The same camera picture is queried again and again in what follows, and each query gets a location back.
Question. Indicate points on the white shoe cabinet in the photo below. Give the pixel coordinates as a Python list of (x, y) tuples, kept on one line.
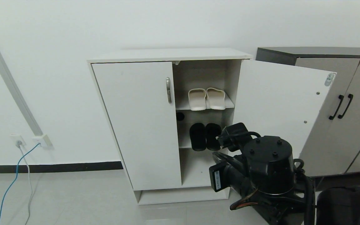
[(167, 55)]

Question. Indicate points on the black slipper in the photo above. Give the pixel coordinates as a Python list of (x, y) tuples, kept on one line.
[(212, 136), (197, 137)]

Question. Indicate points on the white cabinet door with hinge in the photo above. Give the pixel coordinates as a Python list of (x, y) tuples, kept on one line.
[(277, 103)]

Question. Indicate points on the white wall junction box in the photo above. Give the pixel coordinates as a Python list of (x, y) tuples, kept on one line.
[(42, 140)]

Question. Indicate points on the beige slipper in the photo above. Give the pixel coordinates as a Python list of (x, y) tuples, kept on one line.
[(197, 100), (216, 99)]

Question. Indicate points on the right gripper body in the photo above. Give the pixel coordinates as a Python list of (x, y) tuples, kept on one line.
[(228, 176)]

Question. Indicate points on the grey cabinet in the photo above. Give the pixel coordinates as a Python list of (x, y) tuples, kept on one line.
[(308, 51)]

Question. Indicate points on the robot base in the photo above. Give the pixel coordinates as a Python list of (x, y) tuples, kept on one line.
[(345, 206)]

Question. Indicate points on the white wall socket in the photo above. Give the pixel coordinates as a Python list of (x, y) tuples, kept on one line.
[(17, 140)]

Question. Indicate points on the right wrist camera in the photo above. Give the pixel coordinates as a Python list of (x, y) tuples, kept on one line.
[(233, 134)]

